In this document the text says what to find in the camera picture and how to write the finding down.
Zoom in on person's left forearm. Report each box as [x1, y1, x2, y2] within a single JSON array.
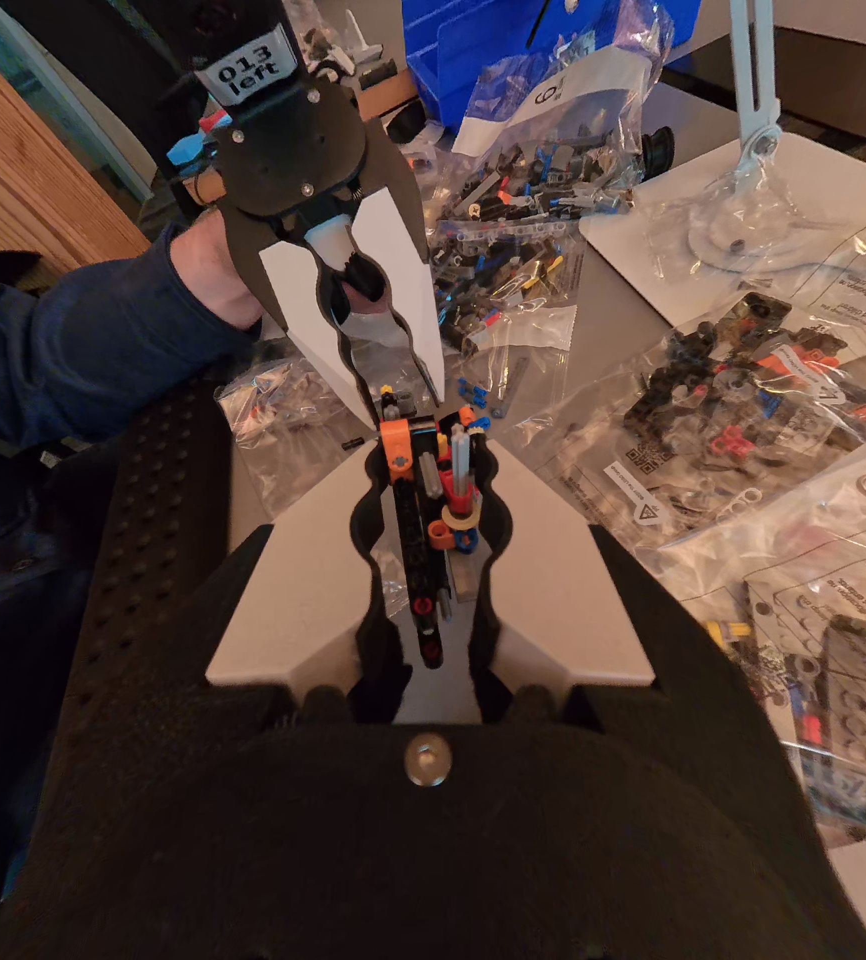
[[0, 223, 263, 445]]

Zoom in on clear bag of mixed parts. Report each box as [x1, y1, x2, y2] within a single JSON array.
[[431, 216, 582, 359]]

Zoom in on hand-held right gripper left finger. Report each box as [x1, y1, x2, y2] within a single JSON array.
[[204, 441, 383, 723]]

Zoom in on black rubber tire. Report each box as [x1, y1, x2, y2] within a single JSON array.
[[637, 125, 679, 183]]

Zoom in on clear bag black orange parts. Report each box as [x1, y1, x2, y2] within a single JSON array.
[[536, 291, 866, 543]]

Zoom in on blue plastic bin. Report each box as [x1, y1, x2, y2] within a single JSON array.
[[400, 0, 704, 130]]

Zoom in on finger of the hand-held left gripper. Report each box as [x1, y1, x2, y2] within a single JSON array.
[[257, 242, 380, 434], [350, 187, 448, 406]]

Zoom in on light blue object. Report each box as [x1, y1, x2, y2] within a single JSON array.
[[165, 129, 214, 171]]

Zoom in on white lamp stand arms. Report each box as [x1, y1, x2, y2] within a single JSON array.
[[661, 26, 866, 145]]

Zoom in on dark perforated board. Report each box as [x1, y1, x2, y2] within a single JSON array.
[[43, 367, 233, 789]]

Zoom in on white printed sheet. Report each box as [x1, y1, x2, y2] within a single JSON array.
[[577, 135, 866, 391]]

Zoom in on white-banded clear lego bag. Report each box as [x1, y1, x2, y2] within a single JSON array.
[[637, 448, 866, 845], [433, 0, 676, 228]]

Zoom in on person's left hand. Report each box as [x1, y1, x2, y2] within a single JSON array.
[[169, 211, 265, 330]]

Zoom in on person's dark clothing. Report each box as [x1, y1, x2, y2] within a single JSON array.
[[0, 433, 128, 909]]

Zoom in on wooden panel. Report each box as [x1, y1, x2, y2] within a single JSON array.
[[0, 21, 151, 280]]

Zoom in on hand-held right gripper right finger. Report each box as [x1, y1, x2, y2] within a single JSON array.
[[480, 437, 657, 723]]

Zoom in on multicoloured lego assembly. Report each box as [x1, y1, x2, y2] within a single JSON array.
[[375, 382, 514, 670]]

